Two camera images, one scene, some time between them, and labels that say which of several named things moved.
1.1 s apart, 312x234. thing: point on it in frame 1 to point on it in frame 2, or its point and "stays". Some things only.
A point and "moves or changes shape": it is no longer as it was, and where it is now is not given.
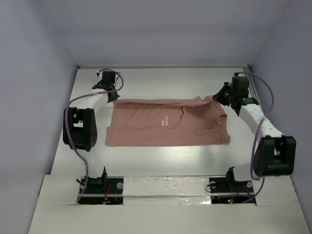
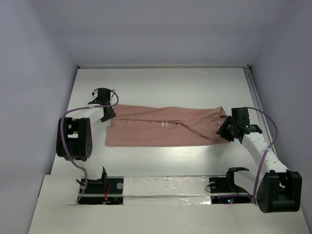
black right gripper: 218,96 to 222,130
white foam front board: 167,204 stays
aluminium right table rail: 252,88 stays
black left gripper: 114,98 to 109,116
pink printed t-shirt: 197,121 moves or changes shape
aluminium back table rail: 219,66 stays
